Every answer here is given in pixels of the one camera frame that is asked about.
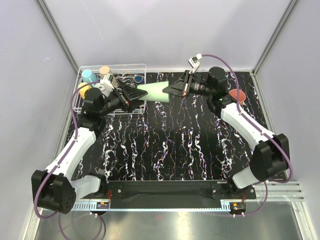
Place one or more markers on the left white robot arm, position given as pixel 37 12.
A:
pixel 53 188

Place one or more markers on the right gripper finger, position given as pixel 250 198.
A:
pixel 176 89
pixel 183 80

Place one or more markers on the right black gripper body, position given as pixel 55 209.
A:
pixel 197 87

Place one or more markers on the mint green cup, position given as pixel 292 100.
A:
pixel 155 92

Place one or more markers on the pink plastic cup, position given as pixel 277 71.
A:
pixel 238 95

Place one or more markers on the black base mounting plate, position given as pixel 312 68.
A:
pixel 212 189

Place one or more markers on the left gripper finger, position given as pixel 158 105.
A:
pixel 131 104
pixel 131 92

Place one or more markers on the white wire dish rack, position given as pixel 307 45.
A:
pixel 131 74

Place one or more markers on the light blue cup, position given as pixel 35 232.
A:
pixel 88 76

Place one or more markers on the dark blue mug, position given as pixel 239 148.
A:
pixel 138 79

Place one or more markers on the yellow cup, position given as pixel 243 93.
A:
pixel 82 88

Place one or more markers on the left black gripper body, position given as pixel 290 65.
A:
pixel 115 102

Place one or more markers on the white grey mug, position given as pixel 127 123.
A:
pixel 100 86

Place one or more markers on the left orange connector box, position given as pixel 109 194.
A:
pixel 103 205

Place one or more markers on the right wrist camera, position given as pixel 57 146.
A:
pixel 194 62

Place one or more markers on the tan beige tall cup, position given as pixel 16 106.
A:
pixel 104 70

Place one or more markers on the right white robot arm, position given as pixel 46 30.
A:
pixel 270 151

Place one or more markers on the black marble pattern mat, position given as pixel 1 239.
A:
pixel 178 140

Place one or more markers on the orange connector box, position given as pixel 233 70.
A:
pixel 103 205
pixel 238 206

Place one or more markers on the right orange connector box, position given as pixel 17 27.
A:
pixel 238 206

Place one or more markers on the slotted cable duct rail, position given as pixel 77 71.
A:
pixel 118 205

